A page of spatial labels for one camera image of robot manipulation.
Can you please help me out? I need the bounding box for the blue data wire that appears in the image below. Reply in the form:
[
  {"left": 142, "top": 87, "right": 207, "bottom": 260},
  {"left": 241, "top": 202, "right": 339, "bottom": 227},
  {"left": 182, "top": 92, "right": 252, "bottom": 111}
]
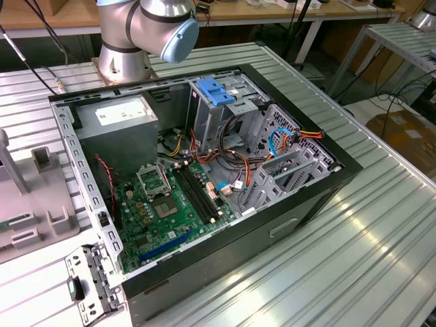
[{"left": 268, "top": 126, "right": 294, "bottom": 158}]

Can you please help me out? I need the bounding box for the orange power wire black plug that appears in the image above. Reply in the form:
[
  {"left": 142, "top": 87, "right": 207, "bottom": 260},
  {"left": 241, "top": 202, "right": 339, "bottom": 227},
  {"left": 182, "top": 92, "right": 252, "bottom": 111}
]
[{"left": 223, "top": 129, "right": 324, "bottom": 191}]

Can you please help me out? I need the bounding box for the metal disk bay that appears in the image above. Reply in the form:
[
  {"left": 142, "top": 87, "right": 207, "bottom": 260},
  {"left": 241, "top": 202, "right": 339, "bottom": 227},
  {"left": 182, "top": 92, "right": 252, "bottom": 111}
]
[{"left": 238, "top": 146, "right": 333, "bottom": 219}]

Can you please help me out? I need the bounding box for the black RAM slot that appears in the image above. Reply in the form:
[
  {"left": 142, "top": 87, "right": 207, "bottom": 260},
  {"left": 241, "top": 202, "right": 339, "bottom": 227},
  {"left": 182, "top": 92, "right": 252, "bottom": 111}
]
[
  {"left": 172, "top": 165, "right": 214, "bottom": 225},
  {"left": 182, "top": 162, "right": 223, "bottom": 217}
]

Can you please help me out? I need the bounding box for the metal optical drive cage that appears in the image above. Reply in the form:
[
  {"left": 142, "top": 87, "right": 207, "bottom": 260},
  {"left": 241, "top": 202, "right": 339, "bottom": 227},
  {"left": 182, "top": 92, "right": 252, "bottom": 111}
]
[{"left": 185, "top": 73, "right": 270, "bottom": 154}]

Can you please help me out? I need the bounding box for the CPU socket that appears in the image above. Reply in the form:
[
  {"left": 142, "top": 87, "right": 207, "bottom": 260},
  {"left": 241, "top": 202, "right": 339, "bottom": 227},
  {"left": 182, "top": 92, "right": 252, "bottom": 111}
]
[{"left": 151, "top": 196, "right": 181, "bottom": 221}]

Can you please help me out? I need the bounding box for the blue plastic drive latch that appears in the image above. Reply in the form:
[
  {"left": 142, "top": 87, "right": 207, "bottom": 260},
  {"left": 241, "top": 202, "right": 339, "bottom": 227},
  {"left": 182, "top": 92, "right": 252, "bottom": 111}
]
[{"left": 196, "top": 78, "right": 236, "bottom": 107}]

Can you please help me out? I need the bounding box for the metal socket cover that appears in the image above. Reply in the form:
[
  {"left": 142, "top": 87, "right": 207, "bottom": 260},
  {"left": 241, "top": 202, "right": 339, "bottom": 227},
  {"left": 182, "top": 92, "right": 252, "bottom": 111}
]
[{"left": 135, "top": 163, "right": 171, "bottom": 200}]

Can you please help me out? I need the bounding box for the green motherboard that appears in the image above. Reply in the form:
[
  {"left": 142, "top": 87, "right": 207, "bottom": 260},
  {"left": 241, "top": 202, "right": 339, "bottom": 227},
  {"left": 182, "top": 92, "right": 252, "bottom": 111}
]
[{"left": 114, "top": 159, "right": 239, "bottom": 273}]

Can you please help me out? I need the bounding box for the black open PC case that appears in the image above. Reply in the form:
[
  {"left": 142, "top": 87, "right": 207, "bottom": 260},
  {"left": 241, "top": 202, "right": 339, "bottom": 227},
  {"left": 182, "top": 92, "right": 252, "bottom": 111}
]
[{"left": 47, "top": 63, "right": 364, "bottom": 327}]

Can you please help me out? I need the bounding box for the blue expansion slot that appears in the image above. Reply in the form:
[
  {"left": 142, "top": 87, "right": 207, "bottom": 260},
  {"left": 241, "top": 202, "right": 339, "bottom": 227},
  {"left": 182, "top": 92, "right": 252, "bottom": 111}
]
[{"left": 138, "top": 228, "right": 196, "bottom": 264}]

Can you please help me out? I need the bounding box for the grey power supply unit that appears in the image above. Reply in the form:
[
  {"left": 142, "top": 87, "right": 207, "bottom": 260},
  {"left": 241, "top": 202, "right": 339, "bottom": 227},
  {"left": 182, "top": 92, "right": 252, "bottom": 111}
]
[{"left": 73, "top": 94, "right": 160, "bottom": 174}]

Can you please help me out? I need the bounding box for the black case fan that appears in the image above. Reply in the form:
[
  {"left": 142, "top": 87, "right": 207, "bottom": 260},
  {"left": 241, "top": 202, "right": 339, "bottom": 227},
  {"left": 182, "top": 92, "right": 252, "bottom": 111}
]
[{"left": 89, "top": 155, "right": 120, "bottom": 225}]

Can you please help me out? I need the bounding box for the black plastic retainer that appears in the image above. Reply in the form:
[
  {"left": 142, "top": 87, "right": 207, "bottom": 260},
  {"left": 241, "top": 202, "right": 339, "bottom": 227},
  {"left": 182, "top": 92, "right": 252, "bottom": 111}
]
[{"left": 70, "top": 104, "right": 84, "bottom": 129}]

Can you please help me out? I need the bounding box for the black stand pole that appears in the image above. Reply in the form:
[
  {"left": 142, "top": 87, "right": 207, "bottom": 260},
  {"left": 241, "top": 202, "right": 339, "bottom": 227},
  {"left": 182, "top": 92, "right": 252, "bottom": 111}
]
[{"left": 282, "top": 0, "right": 313, "bottom": 69}]

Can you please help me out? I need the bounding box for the white box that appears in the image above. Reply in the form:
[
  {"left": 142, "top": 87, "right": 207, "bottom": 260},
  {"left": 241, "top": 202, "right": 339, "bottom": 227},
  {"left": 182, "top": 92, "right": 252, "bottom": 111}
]
[{"left": 277, "top": 0, "right": 323, "bottom": 10}]

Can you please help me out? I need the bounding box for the large cardboard box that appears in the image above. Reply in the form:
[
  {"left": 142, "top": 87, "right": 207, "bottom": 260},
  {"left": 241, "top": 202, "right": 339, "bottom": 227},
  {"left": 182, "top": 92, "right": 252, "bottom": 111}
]
[{"left": 366, "top": 108, "right": 436, "bottom": 171}]

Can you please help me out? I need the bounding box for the grey parts rack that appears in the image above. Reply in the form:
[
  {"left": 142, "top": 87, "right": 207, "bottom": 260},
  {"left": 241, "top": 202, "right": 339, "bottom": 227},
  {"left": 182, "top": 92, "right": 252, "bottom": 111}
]
[{"left": 0, "top": 128, "right": 93, "bottom": 265}]

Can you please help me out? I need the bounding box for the black latch teal label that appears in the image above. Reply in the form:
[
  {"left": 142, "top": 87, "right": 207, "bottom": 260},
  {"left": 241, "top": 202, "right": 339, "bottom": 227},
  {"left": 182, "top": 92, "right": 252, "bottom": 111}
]
[{"left": 66, "top": 276, "right": 86, "bottom": 301}]

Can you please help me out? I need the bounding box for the metal slat side table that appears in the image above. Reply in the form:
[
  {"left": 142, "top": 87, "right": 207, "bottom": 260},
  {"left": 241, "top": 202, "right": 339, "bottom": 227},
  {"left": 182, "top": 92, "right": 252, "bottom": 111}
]
[{"left": 328, "top": 22, "right": 436, "bottom": 99}]

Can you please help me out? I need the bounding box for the red orange wire bundle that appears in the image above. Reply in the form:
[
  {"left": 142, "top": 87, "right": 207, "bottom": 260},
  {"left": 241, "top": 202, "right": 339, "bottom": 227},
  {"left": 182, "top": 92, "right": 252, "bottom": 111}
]
[{"left": 188, "top": 128, "right": 222, "bottom": 168}]

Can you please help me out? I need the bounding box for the black cable loop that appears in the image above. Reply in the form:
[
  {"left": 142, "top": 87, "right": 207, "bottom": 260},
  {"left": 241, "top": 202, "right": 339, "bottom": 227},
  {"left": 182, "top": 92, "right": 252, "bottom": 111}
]
[{"left": 219, "top": 114, "right": 249, "bottom": 161}]

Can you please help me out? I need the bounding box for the short blue wire white plug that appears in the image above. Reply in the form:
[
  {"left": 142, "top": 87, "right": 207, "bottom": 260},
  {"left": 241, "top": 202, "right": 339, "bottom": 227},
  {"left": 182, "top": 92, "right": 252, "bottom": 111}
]
[{"left": 216, "top": 180, "right": 246, "bottom": 197}]

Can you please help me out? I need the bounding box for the yellow black wire bundle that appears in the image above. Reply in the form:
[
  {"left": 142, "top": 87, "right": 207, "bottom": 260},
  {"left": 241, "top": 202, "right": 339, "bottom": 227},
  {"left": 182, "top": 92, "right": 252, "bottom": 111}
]
[{"left": 166, "top": 127, "right": 187, "bottom": 158}]

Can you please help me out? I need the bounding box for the red black fan wire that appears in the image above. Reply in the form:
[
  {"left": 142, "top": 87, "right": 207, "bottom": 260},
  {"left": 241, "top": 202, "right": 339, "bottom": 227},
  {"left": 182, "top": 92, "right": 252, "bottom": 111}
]
[{"left": 93, "top": 155, "right": 117, "bottom": 205}]

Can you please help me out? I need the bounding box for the hinged metal slot bracket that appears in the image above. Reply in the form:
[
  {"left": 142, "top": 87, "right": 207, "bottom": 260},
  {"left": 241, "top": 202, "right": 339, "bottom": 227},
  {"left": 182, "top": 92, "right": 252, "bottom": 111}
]
[{"left": 64, "top": 243, "right": 125, "bottom": 324}]

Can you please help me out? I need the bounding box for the thin cable metal plug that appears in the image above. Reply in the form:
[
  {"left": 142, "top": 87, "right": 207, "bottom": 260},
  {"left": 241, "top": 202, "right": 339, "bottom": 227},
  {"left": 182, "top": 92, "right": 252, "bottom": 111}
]
[{"left": 42, "top": 64, "right": 67, "bottom": 95}]

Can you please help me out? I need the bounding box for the wooden desk white frame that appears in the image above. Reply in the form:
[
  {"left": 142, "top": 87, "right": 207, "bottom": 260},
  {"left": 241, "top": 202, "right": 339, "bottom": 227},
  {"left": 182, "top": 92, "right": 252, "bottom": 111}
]
[{"left": 0, "top": 0, "right": 406, "bottom": 65}]

